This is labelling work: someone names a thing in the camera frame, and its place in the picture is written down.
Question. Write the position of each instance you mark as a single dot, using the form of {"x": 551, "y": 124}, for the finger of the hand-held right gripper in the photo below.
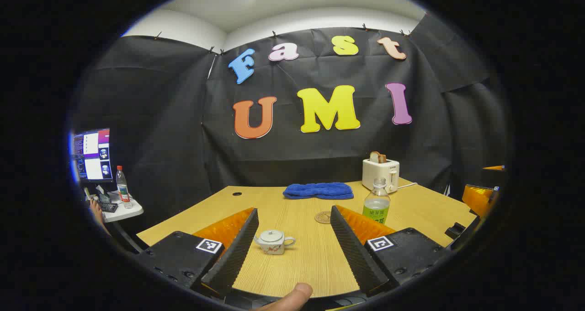
{"x": 477, "y": 199}
{"x": 496, "y": 168}

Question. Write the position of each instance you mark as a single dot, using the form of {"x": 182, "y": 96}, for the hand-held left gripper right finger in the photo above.
{"x": 354, "y": 251}

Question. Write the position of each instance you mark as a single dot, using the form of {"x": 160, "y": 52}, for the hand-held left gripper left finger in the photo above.
{"x": 237, "y": 251}

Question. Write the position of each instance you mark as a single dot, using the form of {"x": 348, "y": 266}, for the white ceramic teacup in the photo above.
{"x": 274, "y": 248}

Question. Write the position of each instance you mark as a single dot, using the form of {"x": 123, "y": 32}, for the white teacup lid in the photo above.
{"x": 272, "y": 236}

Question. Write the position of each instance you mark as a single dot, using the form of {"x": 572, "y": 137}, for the green label water bottle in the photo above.
{"x": 376, "y": 210}

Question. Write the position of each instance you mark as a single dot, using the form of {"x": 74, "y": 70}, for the round brown coaster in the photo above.
{"x": 322, "y": 217}

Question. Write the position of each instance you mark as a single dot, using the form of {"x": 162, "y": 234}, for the red cap plastic bottle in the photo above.
{"x": 122, "y": 187}

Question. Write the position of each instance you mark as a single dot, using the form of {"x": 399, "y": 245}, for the blue towel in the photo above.
{"x": 317, "y": 191}

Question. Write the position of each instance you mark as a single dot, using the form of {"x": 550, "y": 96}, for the white toaster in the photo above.
{"x": 379, "y": 174}

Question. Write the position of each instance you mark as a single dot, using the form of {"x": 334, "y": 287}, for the bread slice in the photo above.
{"x": 377, "y": 157}

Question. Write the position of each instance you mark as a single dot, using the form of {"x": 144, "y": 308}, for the white side table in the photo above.
{"x": 128, "y": 210}

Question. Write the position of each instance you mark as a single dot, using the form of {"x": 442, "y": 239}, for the black backdrop cloth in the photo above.
{"x": 183, "y": 142}

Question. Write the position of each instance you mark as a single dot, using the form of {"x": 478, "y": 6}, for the black keyboard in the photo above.
{"x": 108, "y": 206}

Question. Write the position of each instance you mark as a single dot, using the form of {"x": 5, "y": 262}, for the computer monitor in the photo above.
{"x": 93, "y": 155}

